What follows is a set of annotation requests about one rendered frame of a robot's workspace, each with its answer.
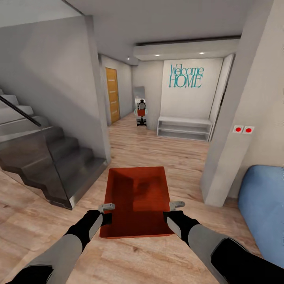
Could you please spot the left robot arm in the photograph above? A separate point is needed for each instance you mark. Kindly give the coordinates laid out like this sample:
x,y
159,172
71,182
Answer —
x,y
55,265

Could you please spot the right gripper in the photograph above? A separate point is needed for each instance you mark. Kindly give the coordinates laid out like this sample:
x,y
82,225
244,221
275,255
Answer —
x,y
166,214

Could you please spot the storage box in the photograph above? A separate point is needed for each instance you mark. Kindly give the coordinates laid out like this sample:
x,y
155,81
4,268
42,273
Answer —
x,y
141,197

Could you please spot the standing mirror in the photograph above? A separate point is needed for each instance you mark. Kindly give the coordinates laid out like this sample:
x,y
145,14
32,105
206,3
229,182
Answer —
x,y
140,109

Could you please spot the electric switch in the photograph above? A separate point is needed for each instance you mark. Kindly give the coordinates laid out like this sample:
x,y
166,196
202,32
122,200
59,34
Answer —
x,y
238,129
247,130

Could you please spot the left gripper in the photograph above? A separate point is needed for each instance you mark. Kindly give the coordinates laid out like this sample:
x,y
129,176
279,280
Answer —
x,y
107,219

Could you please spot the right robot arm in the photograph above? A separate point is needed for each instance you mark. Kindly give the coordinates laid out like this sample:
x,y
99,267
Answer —
x,y
226,258

